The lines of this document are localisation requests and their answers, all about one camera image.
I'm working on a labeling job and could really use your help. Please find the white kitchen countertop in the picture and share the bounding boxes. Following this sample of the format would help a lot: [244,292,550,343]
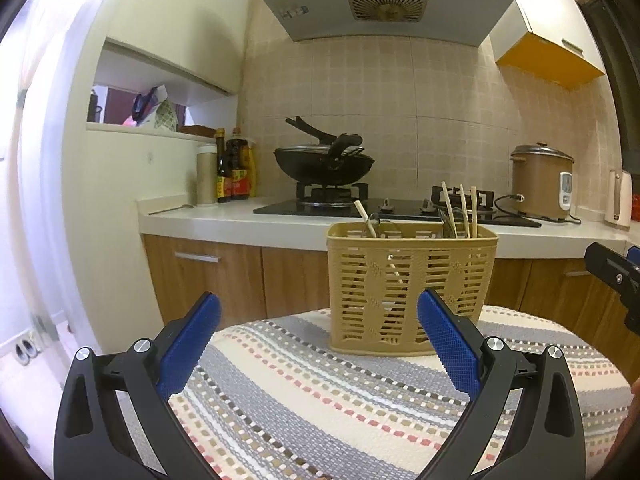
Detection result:
[136,193,640,261]

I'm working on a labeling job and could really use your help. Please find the black wok with utensils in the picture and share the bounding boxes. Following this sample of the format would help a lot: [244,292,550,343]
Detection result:
[273,116,374,186]

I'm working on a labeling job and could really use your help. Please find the person's right hand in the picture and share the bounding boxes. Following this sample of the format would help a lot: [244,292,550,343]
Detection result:
[610,378,640,455]

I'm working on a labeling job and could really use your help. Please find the white electric kettle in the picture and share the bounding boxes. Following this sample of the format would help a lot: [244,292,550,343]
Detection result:
[604,169,632,230]

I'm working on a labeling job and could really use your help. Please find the brown rice cooker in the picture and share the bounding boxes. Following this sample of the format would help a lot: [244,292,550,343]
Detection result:
[511,143,575,221]

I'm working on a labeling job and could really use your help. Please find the striped woven tablecloth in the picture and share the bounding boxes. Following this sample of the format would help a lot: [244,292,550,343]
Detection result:
[169,306,639,479]

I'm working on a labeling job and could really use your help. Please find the wooden base cabinets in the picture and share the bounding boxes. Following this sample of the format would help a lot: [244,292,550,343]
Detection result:
[142,234,639,380]

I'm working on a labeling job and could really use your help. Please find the tan plastic utensil basket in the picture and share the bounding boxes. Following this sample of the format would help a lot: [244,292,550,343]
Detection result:
[326,221,498,356]

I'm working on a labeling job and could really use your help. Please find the dark soy sauce bottle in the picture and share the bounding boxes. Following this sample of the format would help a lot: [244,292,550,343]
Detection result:
[227,127,250,200]

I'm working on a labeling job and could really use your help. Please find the white cylindrical canister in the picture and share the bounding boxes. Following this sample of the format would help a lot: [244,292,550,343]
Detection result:
[196,144,217,206]

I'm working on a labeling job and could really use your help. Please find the black gas stove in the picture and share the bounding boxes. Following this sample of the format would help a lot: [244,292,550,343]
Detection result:
[254,183,541,229]

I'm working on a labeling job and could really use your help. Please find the slim dark sauce bottle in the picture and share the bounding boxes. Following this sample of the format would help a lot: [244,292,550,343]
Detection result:
[215,128,232,203]

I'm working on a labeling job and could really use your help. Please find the purple and white bag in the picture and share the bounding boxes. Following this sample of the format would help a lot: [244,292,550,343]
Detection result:
[124,84,179,131]

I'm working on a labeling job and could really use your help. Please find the black power cable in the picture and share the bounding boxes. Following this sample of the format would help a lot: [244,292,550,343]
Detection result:
[493,193,583,226]

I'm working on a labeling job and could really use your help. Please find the white wall cabinet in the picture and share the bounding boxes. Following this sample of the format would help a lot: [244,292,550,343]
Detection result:
[489,0,605,90]

